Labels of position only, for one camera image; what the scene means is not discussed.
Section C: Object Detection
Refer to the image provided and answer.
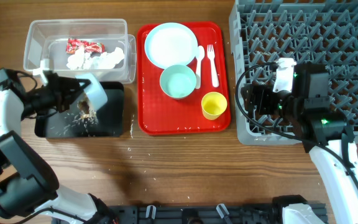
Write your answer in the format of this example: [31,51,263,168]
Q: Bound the light blue small bowl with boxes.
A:
[75,73,108,111]

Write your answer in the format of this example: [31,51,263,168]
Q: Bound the red snack wrapper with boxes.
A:
[65,39,105,54]

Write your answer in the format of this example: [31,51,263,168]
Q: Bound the rice and nut leftovers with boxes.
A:
[50,97,99,138]

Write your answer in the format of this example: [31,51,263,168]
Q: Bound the yellow plastic cup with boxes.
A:
[201,91,227,120]

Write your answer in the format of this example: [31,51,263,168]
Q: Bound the white plastic spoon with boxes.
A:
[195,45,205,89]

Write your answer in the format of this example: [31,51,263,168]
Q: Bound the mint green bowl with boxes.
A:
[159,65,196,100]

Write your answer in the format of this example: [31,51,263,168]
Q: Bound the light blue plate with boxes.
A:
[144,22,198,69]

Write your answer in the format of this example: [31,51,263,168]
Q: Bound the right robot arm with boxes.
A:
[235,62,358,223]

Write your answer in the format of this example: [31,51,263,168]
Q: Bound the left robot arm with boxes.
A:
[0,68,119,223]

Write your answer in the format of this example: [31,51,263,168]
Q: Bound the grey dishwasher rack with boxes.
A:
[229,0,358,144]

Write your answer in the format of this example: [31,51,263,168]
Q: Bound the black plastic tray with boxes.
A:
[34,82,124,138]

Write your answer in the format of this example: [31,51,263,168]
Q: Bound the clear plastic bin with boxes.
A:
[23,19,137,84]

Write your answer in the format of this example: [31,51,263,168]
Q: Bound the pink plastic fork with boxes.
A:
[207,44,219,88]

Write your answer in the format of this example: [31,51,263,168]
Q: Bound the red serving tray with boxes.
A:
[137,22,231,135]

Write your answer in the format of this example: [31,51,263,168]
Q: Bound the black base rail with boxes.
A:
[111,202,292,224]

